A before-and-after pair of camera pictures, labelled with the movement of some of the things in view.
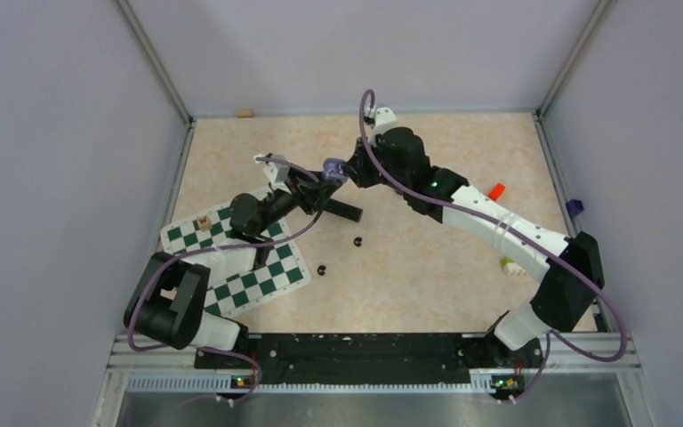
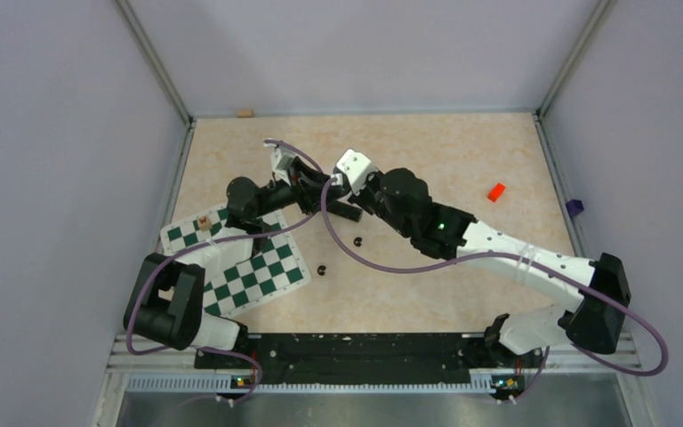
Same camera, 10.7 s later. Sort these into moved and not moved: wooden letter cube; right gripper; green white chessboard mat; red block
Moved: right gripper
Not moved: wooden letter cube; green white chessboard mat; red block
